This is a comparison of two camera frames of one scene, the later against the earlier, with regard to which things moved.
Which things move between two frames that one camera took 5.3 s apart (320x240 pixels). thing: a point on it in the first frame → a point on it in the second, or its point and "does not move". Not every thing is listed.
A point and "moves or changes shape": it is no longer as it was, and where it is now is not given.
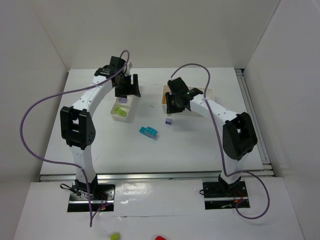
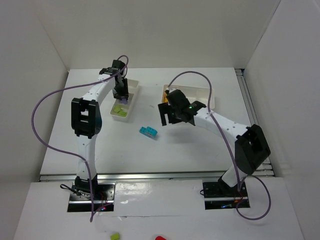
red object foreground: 159,237 does not move
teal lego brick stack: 148,131 does not move
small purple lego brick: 168,121 moves or changes shape
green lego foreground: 115,236 does not move
